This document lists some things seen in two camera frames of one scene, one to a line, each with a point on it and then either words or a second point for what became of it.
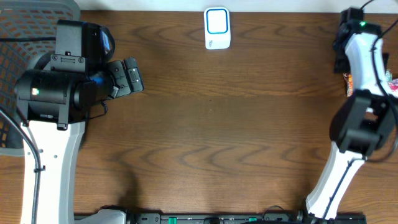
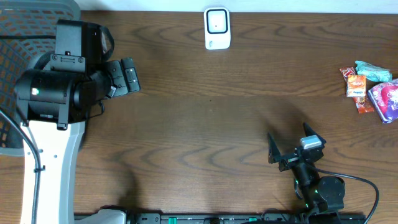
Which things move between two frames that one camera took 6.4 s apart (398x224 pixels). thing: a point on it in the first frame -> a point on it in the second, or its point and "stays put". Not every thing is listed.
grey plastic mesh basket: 28,30 stays put
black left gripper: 119,78 stays put
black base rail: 276,218 stays put
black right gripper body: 343,62 -> 288,161
